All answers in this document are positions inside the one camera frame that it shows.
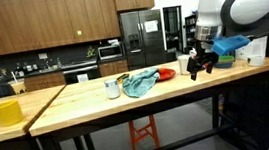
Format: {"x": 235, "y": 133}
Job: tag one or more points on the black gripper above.
{"x": 204, "y": 57}

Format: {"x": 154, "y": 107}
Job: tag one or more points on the blue towel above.
{"x": 138, "y": 83}

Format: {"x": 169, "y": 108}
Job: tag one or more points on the tall white cup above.
{"x": 183, "y": 64}

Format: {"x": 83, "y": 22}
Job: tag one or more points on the blue bowl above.
{"x": 224, "y": 65}

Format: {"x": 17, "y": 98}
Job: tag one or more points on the green bowl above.
{"x": 226, "y": 58}

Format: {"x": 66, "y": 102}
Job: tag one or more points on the black shelf unit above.
{"x": 190, "y": 29}

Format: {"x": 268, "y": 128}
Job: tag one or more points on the dark glass door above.
{"x": 173, "y": 30}

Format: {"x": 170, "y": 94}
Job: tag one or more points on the white bowl with dark contents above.
{"x": 256, "y": 60}

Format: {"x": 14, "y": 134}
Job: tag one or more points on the white box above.
{"x": 257, "y": 47}

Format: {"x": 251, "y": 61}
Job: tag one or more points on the stainless steel refrigerator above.
{"x": 143, "y": 47}

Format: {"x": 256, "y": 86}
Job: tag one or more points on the white paper on refrigerator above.
{"x": 151, "y": 26}

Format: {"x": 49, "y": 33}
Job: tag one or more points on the yellow and black object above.
{"x": 123, "y": 77}

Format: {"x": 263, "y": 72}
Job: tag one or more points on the orange metal stool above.
{"x": 144, "y": 132}

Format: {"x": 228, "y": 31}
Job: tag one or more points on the brown wooden lower cabinet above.
{"x": 113, "y": 68}
{"x": 44, "y": 81}

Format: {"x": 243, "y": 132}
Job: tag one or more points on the small white can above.
{"x": 112, "y": 89}

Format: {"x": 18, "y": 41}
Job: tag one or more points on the silver microwave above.
{"x": 109, "y": 51}

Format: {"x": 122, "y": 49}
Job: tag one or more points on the small green plant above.
{"x": 91, "y": 52}

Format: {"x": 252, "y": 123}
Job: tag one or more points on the wooden table black legs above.
{"x": 87, "y": 103}
{"x": 33, "y": 102}

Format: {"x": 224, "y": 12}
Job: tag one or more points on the small green cabinet sticker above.
{"x": 79, "y": 33}

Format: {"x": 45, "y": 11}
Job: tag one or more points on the black built-in oven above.
{"x": 70, "y": 75}

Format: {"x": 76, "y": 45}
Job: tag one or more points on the long brown upper cabinets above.
{"x": 41, "y": 21}

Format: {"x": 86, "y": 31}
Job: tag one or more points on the plastic cup with straw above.
{"x": 17, "y": 87}

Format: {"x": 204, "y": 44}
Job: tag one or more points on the yellow mug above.
{"x": 8, "y": 113}

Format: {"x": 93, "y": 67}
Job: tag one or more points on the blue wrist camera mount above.
{"x": 230, "y": 44}

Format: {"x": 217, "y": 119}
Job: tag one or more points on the white wall outlet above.
{"x": 42, "y": 55}

